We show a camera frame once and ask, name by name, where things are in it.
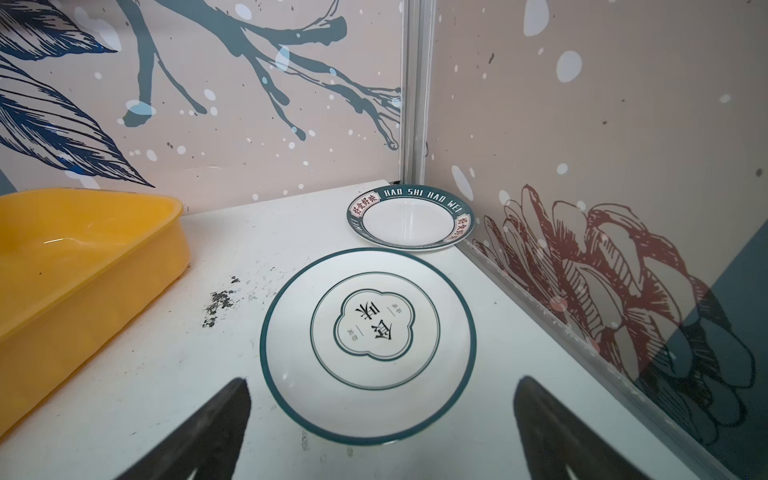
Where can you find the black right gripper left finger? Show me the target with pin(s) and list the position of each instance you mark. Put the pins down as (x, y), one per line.
(207, 445)

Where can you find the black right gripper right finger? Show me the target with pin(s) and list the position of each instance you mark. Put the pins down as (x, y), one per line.
(558, 445)

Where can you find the green rim plate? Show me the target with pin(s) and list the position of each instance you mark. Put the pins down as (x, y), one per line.
(413, 218)

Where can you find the yellow plastic bin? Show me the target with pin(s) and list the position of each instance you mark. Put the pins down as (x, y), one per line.
(77, 266)

